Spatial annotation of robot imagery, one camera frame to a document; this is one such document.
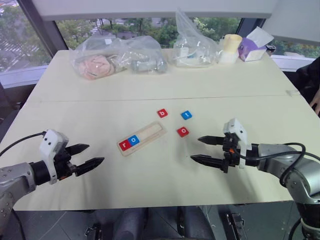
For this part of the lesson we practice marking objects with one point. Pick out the white plastic cup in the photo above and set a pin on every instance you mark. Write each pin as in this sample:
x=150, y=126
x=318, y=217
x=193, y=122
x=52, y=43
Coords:
x=227, y=57

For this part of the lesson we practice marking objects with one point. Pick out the pink cloth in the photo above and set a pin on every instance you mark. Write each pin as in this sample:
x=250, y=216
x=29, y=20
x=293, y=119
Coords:
x=93, y=67

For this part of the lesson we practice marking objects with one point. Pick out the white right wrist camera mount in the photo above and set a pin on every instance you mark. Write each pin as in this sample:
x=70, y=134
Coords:
x=236, y=127

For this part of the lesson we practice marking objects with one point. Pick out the red letter tile b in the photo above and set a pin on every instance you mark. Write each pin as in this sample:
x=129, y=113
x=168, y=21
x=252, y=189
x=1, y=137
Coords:
x=162, y=113

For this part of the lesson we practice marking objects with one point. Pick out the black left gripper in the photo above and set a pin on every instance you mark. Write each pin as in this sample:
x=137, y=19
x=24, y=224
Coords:
x=63, y=165

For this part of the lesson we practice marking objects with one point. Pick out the purple tissue box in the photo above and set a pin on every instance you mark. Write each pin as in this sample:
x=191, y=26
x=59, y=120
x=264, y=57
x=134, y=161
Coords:
x=251, y=51

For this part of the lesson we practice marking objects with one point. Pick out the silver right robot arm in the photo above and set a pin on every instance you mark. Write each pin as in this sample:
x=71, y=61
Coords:
x=297, y=165

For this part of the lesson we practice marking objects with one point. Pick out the person's bare hand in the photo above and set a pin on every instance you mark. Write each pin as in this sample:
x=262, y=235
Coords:
x=317, y=101

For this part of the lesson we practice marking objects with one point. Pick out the dark window frame post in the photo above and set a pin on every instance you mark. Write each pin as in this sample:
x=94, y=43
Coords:
x=47, y=32
x=248, y=26

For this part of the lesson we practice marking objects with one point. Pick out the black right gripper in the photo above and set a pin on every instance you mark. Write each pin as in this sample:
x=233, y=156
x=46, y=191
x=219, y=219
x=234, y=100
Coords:
x=231, y=155

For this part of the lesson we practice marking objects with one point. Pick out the cream plastic cup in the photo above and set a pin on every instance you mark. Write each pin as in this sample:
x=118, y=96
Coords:
x=232, y=42

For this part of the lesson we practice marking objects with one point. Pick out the small black round object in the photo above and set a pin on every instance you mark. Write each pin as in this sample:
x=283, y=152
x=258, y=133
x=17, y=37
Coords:
x=271, y=48

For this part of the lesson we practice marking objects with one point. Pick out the person's dark clothing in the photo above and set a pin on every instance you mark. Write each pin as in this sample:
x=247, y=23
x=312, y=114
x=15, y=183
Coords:
x=308, y=77

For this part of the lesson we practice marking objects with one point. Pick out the blue letter tile t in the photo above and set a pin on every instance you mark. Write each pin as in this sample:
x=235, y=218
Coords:
x=186, y=115

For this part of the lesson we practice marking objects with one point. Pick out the clear bag with small parts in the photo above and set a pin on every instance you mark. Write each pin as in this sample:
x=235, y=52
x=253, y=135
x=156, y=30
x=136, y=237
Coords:
x=190, y=47

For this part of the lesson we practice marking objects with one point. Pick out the black metal bracket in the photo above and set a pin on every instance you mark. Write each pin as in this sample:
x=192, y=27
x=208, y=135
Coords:
x=92, y=231
x=235, y=225

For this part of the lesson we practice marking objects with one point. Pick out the red letter tile o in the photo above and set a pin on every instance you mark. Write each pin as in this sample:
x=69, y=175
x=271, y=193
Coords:
x=182, y=131

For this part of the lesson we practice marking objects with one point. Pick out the clear bag with pink cloth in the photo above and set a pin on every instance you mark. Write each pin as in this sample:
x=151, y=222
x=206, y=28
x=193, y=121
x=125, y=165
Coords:
x=117, y=50

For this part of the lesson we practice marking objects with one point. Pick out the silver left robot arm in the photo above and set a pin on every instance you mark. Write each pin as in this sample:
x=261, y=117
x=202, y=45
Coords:
x=15, y=177

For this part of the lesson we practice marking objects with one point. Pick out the wooden letter tray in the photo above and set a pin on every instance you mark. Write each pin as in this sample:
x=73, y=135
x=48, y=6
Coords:
x=150, y=131

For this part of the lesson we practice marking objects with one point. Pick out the blue letter tile o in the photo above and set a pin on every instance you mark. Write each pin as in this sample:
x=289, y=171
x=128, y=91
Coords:
x=133, y=140

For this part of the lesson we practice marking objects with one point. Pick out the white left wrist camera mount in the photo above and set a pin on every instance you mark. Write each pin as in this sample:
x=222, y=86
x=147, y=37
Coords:
x=51, y=145

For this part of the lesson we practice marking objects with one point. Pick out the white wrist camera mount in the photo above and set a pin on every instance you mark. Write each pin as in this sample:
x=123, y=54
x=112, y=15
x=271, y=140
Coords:
x=51, y=145
x=236, y=127

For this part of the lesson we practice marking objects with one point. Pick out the red letter tile r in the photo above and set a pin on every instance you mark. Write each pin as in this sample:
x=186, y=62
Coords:
x=124, y=145

